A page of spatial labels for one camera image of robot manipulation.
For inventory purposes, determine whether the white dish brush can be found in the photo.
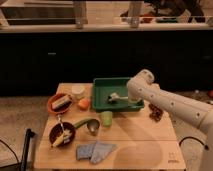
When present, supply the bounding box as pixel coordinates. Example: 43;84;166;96
107;93;128;104

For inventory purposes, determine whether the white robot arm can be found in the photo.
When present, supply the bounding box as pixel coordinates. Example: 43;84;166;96
126;69;213;171

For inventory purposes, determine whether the green plastic tray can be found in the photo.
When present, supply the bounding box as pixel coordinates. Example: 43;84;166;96
92;77;144;112

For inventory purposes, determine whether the orange carrot piece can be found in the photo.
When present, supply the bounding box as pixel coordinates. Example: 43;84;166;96
78;98;90;110

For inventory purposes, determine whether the light green cup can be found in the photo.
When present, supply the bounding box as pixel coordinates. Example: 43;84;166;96
100;111;113;127

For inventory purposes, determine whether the white round container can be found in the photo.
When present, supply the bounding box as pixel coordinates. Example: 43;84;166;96
71;84;85;99

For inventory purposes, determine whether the orange bowl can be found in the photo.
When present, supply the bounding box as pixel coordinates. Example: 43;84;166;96
47;93;73;115

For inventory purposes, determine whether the brown grape bunch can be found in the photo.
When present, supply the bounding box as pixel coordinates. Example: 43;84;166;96
149;104;163;122

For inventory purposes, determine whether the yellow corn cob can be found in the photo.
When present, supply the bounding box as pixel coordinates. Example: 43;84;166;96
52;130;71;147

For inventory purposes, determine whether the dark brown bowl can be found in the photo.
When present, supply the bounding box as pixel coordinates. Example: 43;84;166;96
49;122;76;147

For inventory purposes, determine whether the blue grey cloth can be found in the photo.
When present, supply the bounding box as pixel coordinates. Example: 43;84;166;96
76;141;117;164

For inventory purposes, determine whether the dark cabinet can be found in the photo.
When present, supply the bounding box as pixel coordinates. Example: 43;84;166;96
0;31;213;96

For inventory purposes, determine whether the black stand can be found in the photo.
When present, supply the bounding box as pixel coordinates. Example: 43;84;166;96
20;128;36;171

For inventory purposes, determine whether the green handled metal scoop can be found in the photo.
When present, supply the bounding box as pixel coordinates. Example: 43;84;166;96
74;118;100;135

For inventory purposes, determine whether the black cable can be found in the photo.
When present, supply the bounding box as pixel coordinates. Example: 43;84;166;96
0;138;21;166

